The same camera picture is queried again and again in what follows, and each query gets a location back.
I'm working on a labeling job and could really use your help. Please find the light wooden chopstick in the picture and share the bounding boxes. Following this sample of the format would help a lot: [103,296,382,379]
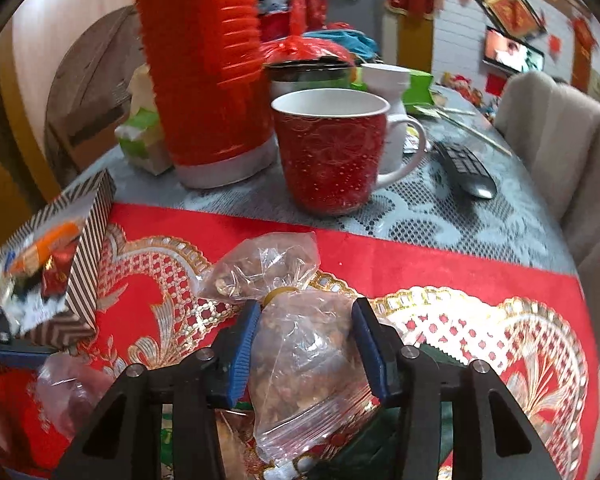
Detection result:
[430,107,513,156]

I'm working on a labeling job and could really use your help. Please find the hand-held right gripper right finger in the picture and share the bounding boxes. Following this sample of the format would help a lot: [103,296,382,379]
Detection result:
[351,297,563,480]

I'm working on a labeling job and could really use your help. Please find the diamond framed red decoration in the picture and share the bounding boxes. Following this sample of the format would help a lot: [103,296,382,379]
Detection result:
[475,0,548,36]

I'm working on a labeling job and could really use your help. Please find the orange cracker packet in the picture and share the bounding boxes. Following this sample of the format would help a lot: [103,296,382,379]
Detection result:
[7,222,81,276]

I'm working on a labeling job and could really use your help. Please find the black remote control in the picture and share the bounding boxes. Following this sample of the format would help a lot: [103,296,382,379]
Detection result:
[432,141,497,200]

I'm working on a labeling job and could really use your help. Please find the red plastic bag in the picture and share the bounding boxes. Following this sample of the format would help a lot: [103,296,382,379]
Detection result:
[259,0,356,66]

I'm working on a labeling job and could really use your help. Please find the large white snack packet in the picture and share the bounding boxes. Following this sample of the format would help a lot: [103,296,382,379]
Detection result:
[0,290,68,333]

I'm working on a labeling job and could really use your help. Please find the grey refrigerator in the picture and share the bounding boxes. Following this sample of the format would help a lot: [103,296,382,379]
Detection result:
[325,0,388,56]

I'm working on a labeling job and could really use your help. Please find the red plush toy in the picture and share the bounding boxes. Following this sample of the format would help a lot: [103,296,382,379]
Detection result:
[440,72,486,106]

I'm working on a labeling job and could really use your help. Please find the red gold embroidered table cloth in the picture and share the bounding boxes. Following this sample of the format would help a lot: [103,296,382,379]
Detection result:
[0,202,593,480]

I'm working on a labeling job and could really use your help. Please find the clear bag with purplish contents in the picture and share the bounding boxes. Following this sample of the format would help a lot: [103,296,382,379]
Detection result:
[32,352,116,441]

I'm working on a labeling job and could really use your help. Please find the brown wooden chair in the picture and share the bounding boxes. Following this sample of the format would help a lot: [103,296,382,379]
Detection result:
[47,92,141,171]

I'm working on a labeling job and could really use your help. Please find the grey lace tablecloth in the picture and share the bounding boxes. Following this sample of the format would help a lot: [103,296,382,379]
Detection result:
[60,85,578,276]

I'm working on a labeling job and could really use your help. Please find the white cup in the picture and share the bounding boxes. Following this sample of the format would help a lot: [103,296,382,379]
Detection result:
[361,63,412,175]

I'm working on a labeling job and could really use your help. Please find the clear plastic bag of nuts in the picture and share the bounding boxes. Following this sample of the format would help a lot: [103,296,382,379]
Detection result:
[198,231,381,463]

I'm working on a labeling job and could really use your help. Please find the wall television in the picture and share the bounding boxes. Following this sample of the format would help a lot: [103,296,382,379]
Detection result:
[482,26,546,73]

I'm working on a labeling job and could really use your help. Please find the green tissue box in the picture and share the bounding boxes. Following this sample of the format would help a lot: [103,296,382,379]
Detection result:
[114,63,173,176]

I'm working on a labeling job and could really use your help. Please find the dark green snack packet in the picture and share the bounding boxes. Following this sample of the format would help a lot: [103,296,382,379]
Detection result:
[330,342,473,480]

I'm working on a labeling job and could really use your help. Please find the steel cup with dark lid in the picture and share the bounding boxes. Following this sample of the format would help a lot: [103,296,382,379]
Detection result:
[265,57,356,101]

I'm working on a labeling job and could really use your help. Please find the striped cardboard box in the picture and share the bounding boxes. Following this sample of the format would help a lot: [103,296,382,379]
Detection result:
[0,169,117,351]

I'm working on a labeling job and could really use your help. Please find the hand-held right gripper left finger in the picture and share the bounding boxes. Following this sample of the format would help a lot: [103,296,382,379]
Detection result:
[55,300,263,480]

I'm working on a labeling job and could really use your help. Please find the red patterned mug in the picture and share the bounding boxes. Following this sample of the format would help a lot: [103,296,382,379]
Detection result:
[271,89,427,217]

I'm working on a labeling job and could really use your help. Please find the blue cloth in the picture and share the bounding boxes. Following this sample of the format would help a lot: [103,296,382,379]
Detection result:
[330,29,381,58]

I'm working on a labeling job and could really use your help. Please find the red thermos flask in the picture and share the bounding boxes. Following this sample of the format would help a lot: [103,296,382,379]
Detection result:
[132,0,278,189]

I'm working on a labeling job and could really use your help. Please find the green bowl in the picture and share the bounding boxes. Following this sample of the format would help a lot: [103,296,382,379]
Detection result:
[352,67,433,106]

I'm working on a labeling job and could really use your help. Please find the narrow red knot decoration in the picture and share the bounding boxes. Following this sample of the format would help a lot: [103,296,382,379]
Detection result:
[570,12,598,91]

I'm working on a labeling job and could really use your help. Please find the red triangular snack packet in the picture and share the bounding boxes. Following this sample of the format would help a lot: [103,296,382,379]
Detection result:
[40,250,78,293]

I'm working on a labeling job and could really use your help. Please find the round wooden tabletop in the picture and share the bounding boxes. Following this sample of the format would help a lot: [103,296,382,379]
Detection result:
[44,5,153,171]

